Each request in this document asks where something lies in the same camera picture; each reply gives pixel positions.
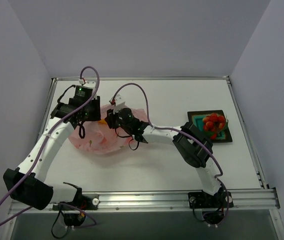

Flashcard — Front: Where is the pink plastic bag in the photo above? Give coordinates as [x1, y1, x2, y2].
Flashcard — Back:
[69, 104, 135, 155]

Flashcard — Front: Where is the red fake berry cluster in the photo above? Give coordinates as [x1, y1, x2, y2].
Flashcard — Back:
[202, 112, 230, 141]

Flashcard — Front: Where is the orange fake fruit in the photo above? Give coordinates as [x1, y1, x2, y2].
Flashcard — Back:
[99, 120, 107, 125]

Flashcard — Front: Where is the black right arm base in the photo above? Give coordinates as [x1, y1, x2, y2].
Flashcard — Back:
[188, 190, 234, 209]

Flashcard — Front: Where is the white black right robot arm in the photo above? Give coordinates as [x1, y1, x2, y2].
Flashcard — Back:
[105, 107, 223, 196]

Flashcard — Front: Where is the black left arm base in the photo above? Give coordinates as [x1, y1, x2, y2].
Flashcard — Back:
[67, 193, 100, 211]

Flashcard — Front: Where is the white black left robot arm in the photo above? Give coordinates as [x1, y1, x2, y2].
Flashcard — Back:
[3, 81, 101, 210]

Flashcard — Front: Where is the black square plate teal centre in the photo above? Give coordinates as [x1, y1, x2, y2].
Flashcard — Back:
[187, 110, 233, 143]

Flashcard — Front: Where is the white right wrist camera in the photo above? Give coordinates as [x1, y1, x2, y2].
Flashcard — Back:
[109, 94, 125, 114]

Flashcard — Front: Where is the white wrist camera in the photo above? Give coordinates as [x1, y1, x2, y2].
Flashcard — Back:
[109, 94, 125, 114]
[78, 78, 96, 89]

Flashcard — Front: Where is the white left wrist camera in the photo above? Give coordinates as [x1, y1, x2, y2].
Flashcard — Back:
[78, 78, 96, 89]

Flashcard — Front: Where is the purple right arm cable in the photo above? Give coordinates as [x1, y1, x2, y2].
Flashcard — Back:
[113, 82, 233, 226]

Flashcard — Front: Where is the aluminium front rail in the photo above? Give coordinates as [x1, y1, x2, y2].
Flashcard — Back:
[10, 188, 280, 213]

